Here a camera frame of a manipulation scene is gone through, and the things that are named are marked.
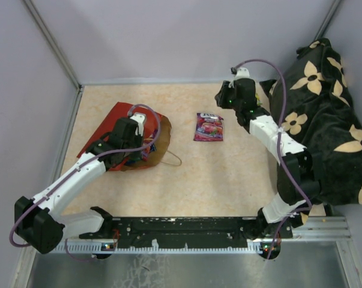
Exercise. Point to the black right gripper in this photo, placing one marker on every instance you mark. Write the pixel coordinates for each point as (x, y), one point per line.
(224, 94)

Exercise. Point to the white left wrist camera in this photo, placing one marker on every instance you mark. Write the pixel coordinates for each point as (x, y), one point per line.
(140, 119)

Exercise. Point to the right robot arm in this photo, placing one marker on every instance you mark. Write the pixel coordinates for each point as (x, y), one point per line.
(299, 171)

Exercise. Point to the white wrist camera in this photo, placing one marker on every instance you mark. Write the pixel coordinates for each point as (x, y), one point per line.
(240, 73)
(140, 119)

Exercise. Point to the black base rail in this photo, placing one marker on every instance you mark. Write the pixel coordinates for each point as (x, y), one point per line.
(183, 232)

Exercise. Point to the purple berries candy packet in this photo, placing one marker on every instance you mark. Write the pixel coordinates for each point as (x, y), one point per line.
(209, 128)

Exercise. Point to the green snack packet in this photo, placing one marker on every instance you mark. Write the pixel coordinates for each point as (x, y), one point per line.
(258, 99)

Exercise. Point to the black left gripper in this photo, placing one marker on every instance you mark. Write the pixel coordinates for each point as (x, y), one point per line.
(137, 143)

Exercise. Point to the red paper bag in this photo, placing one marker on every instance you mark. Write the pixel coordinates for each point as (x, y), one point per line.
(151, 130)

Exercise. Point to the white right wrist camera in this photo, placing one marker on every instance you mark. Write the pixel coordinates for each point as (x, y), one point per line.
(240, 73)

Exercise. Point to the rainbow candy packet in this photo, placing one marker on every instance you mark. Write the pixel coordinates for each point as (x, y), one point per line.
(142, 156)

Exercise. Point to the black floral blanket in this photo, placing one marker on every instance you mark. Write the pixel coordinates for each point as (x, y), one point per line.
(315, 108)

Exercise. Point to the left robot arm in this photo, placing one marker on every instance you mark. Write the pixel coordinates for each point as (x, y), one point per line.
(39, 220)

